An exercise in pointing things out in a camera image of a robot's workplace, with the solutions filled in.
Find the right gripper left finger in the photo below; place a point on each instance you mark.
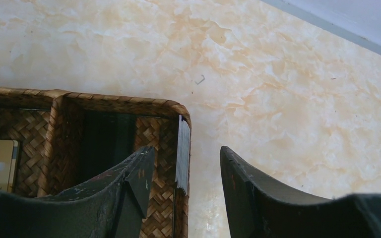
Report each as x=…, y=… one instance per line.
x=112, y=204

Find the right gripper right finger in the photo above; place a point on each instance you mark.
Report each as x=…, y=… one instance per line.
x=259, y=206

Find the brown wicker divided basket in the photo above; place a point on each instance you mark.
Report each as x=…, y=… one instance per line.
x=48, y=124

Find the black VIP card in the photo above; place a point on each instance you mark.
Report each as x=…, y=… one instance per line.
x=107, y=140

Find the white card stack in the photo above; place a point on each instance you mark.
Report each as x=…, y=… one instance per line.
x=183, y=155

